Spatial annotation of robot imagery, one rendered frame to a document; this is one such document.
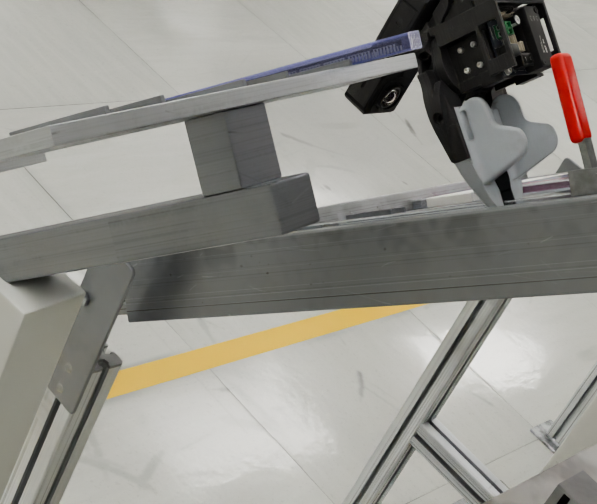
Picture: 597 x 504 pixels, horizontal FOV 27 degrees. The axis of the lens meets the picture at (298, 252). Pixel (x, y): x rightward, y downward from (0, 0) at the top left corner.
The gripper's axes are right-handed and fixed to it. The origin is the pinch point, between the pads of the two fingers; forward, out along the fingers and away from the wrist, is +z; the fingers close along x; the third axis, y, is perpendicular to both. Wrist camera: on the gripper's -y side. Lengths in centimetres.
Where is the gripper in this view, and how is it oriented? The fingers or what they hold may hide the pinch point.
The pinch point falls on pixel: (497, 203)
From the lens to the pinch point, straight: 97.3
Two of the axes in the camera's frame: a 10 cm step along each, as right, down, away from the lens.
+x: 6.5, -1.4, 7.4
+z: 2.9, 9.5, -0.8
